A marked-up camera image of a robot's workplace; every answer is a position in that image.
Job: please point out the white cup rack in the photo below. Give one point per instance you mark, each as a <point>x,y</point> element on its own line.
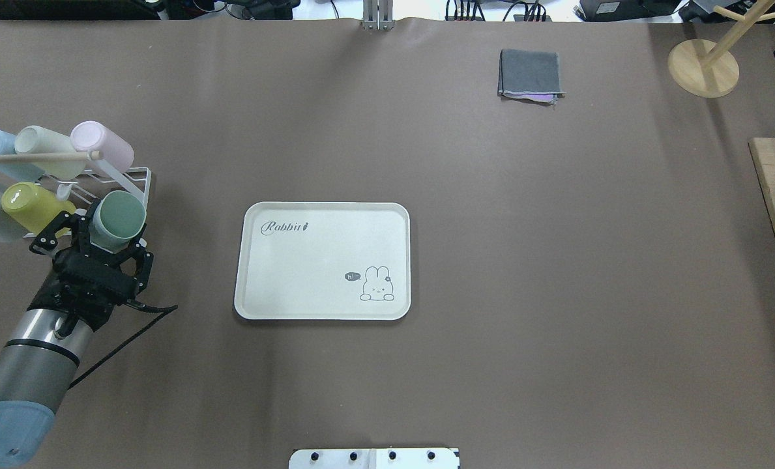
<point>89,186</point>

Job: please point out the grey folded cloth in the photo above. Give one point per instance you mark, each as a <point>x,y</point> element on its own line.
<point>530,75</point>

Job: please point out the cream cup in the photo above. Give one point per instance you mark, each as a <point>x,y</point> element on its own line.
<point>39,140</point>

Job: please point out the aluminium frame post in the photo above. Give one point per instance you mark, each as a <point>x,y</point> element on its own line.
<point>377,15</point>

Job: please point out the wooden mug tree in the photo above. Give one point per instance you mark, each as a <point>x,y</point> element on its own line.
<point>707,69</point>

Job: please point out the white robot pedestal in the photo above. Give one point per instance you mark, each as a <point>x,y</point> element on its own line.
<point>375,458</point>

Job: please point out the green cup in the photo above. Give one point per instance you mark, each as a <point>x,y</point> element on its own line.
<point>118,218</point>

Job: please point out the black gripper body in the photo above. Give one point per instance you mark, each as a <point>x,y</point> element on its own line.
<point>63,262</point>

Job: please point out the pink cup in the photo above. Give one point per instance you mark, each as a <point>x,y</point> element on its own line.
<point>91,135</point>

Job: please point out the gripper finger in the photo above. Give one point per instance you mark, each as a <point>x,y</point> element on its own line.
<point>77,224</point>
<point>137,252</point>

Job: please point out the yellow cup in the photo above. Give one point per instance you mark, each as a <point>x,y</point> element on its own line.
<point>32,206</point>

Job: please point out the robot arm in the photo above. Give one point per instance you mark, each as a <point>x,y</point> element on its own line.
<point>38,363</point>

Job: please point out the cream tray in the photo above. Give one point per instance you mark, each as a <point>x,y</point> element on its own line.
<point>324,261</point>

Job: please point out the blue cup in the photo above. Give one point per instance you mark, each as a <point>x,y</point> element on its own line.
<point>23,172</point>

